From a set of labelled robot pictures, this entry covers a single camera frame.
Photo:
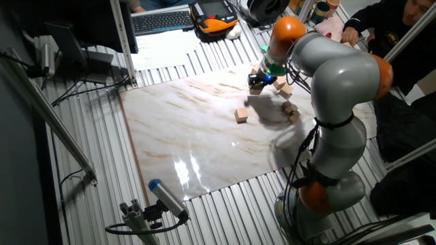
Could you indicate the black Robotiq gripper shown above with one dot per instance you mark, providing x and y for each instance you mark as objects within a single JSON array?
[{"x": 265, "y": 79}]

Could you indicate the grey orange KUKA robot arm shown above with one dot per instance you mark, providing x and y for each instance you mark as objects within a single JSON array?
[{"x": 340, "y": 78}]

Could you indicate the person right forearm black sleeve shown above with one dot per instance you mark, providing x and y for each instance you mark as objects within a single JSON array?
[{"x": 368, "y": 18}]

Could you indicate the person right hand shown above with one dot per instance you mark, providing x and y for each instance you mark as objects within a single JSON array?
[{"x": 350, "y": 35}]

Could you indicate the orange black teach pendant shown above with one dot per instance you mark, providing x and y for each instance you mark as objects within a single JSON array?
[{"x": 213, "y": 17}]

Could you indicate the small red object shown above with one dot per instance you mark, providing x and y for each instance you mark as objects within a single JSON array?
[{"x": 328, "y": 35}]

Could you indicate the marble pattern board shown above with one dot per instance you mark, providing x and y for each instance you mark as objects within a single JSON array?
[{"x": 187, "y": 136}]

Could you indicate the aluminium profile beam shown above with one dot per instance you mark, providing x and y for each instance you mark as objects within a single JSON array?
[
  {"x": 412, "y": 154},
  {"x": 124, "y": 44},
  {"x": 304, "y": 7},
  {"x": 44, "y": 112},
  {"x": 412, "y": 29}
]

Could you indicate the pink cloth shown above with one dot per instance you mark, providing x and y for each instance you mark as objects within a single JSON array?
[{"x": 330, "y": 27}]

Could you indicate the teal cylinder can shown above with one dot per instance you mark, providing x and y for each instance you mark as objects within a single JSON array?
[{"x": 320, "y": 12}]

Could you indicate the printed white paper sheet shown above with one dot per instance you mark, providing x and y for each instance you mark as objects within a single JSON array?
[{"x": 163, "y": 49}]

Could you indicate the tan paper cup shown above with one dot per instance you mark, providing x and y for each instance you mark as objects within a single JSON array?
[{"x": 333, "y": 5}]

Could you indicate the black computer keyboard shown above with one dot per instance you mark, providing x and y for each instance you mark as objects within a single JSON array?
[{"x": 161, "y": 21}]

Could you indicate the seated person blue jeans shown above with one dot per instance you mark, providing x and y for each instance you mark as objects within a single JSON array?
[{"x": 163, "y": 3}]

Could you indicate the black fabric bag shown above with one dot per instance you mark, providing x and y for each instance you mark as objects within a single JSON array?
[
  {"x": 402, "y": 129},
  {"x": 405, "y": 190}
]

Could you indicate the person in black hoodie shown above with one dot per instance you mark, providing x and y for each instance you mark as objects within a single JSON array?
[{"x": 408, "y": 54}]

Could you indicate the black monitor stand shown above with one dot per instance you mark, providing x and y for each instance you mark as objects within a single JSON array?
[{"x": 78, "y": 58}]

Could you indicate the short aluminium profile stub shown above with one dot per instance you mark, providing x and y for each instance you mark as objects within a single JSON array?
[{"x": 136, "y": 221}]

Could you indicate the black computer monitor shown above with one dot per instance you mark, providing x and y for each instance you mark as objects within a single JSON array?
[{"x": 68, "y": 20}]

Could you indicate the silver cylindrical device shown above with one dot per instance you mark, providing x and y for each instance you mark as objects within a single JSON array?
[{"x": 47, "y": 59}]

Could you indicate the grey camera blue cap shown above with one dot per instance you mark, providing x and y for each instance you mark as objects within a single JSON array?
[{"x": 167, "y": 197}]

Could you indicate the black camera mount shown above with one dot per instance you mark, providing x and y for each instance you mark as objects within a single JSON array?
[{"x": 153, "y": 214}]

